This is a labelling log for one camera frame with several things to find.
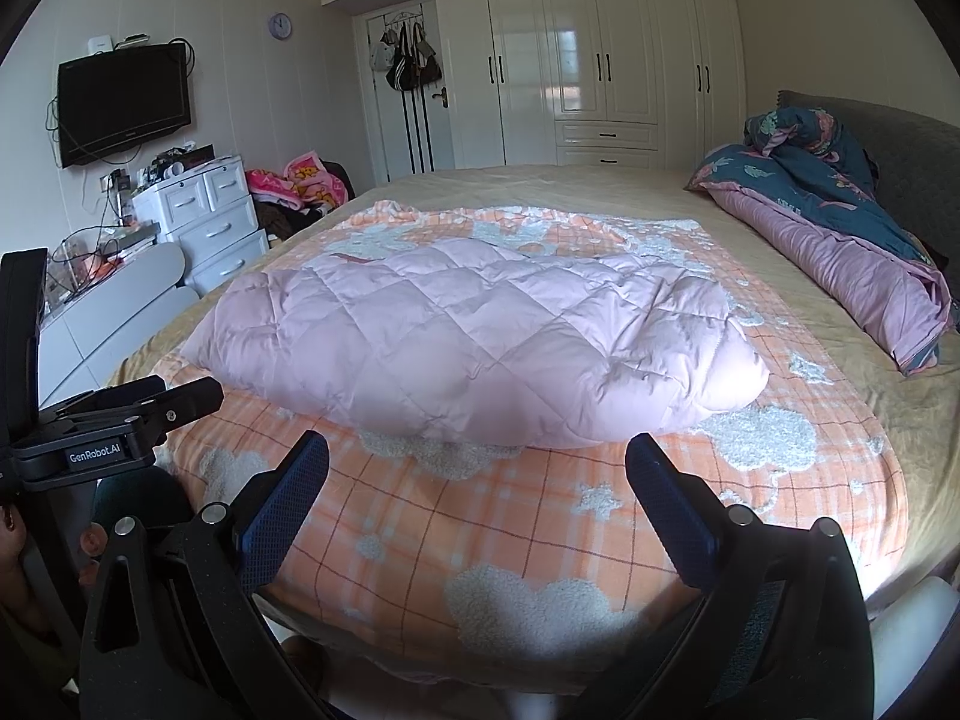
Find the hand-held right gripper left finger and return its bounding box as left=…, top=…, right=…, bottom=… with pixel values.
left=79, top=431, right=331, bottom=720

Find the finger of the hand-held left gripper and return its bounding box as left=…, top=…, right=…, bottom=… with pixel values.
left=131, top=377, right=224, bottom=447
left=41, top=375, right=167, bottom=419

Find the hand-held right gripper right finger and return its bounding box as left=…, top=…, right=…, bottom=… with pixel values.
left=625, top=431, right=875, bottom=720

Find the pink quilted jacket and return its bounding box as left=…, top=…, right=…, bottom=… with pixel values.
left=180, top=236, right=771, bottom=451

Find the dark clothes pile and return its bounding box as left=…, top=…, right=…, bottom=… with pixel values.
left=259, top=199, right=331, bottom=245

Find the person's left hand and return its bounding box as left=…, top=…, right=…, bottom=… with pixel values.
left=0, top=506, right=106, bottom=616

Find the white rounded desk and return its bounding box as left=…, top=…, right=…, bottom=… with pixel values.
left=37, top=244, right=188, bottom=406

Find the clear plastic container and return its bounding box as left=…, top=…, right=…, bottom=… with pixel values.
left=49, top=229, right=121, bottom=301

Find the grey set-top box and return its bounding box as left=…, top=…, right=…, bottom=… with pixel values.
left=112, top=221, right=158, bottom=252

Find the white drawer cabinet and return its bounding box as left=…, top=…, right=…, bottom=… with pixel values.
left=133, top=155, right=271, bottom=297

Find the orange plaid blanket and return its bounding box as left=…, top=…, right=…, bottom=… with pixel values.
left=150, top=199, right=908, bottom=680

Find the pink cartoon blanket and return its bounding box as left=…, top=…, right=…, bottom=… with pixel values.
left=246, top=151, right=350, bottom=211

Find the black chair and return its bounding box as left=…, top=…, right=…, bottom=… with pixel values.
left=322, top=161, right=355, bottom=203

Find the white rounded object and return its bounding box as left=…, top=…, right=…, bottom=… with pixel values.
left=862, top=577, right=957, bottom=698

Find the black television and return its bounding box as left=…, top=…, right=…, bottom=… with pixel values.
left=58, top=43, right=192, bottom=170

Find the white door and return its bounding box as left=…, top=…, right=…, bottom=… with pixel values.
left=352, top=4, right=458, bottom=185

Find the blue floral quilt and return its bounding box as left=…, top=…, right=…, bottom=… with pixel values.
left=686, top=106, right=955, bottom=377

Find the black hanging bag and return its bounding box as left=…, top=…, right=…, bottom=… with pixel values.
left=385, top=26, right=417, bottom=91

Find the brown hanging bag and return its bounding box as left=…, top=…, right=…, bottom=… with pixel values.
left=412, top=26, right=443, bottom=85

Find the grey bed headboard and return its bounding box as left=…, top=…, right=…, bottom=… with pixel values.
left=776, top=90, right=960, bottom=293

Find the white wardrobe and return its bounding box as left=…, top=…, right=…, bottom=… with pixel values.
left=319, top=0, right=747, bottom=170

